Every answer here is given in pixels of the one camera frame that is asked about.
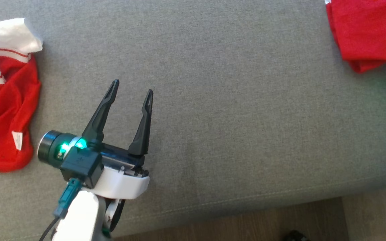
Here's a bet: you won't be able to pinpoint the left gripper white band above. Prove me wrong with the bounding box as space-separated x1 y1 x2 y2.
38 79 154 200

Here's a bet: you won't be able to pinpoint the red and white basketball jersey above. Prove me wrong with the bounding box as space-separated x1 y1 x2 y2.
0 18 44 173

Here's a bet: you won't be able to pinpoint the red shorts with white trim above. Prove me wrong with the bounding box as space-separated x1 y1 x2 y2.
325 0 386 73

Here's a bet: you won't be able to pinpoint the large grey sofa seat cushion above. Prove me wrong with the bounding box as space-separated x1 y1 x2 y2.
0 0 386 241

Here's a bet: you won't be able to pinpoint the small black object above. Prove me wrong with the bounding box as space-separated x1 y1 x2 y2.
282 230 309 241

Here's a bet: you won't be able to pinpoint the left arm cable teal connector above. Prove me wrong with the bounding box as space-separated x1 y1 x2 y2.
39 177 81 241

